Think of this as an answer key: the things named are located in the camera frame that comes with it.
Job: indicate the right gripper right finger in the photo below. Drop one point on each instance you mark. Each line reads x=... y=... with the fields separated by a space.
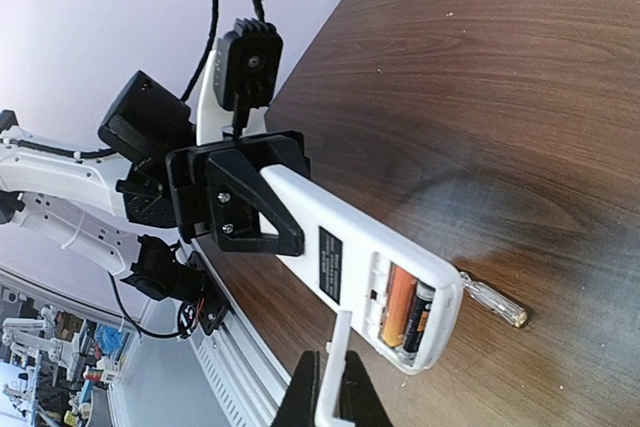
x=358 y=399

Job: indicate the orange battery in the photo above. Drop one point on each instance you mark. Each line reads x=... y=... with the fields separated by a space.
x=400 y=297

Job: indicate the white red remote control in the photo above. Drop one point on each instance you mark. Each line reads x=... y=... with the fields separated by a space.
x=348 y=260

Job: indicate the front aluminium rail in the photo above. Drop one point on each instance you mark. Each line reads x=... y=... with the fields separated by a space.
x=246 y=378

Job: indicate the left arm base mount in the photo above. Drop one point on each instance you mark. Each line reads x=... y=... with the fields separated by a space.
x=159 y=274

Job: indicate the black battery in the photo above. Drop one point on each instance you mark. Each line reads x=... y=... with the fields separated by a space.
x=421 y=307

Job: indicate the white battery cover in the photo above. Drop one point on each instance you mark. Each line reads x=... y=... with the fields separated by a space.
x=325 y=413

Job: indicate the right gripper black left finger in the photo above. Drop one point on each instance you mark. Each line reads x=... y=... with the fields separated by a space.
x=299 y=403

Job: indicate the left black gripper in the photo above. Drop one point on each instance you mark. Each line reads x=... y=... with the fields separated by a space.
x=217 y=189

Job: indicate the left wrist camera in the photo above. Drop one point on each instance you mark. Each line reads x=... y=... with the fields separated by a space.
x=239 y=82

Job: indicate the clear handle screwdriver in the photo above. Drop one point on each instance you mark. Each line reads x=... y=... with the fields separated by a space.
x=496 y=302

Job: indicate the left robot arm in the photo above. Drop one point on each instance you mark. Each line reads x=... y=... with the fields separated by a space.
x=152 y=172

